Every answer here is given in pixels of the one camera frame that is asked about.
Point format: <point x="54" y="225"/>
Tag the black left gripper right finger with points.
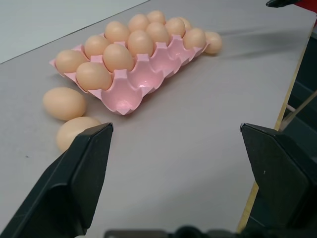
<point x="284" y="178"/>

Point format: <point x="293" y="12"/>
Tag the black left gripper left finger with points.
<point x="67" y="188"/>

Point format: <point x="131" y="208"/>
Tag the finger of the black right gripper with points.
<point x="280" y="2"/>

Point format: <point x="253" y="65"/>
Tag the pink plastic egg tray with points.
<point x="146" y="72"/>

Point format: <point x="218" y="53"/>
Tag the beige egg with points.
<point x="156" y="16"/>
<point x="175" y="26"/>
<point x="138" y="22"/>
<point x="64" y="103"/>
<point x="140" y="42"/>
<point x="214" y="42"/>
<point x="195" y="38"/>
<point x="71" y="132"/>
<point x="93" y="76"/>
<point x="96" y="46"/>
<point x="116" y="31"/>
<point x="187" y="23"/>
<point x="69" y="61"/>

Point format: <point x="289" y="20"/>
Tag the thin pale rod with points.
<point x="301" y="107"/>

